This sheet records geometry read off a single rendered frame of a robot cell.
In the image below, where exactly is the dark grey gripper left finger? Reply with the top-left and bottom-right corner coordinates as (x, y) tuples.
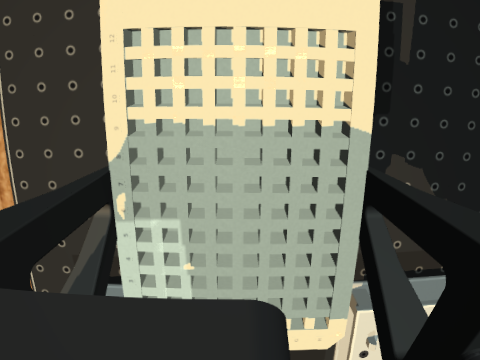
(0, 166), (117, 296)

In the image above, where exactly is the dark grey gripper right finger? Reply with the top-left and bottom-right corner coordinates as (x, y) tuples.
(359, 166), (480, 360)

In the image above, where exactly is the cream plate with grid of square wells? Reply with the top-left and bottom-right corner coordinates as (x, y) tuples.
(100, 0), (380, 350)

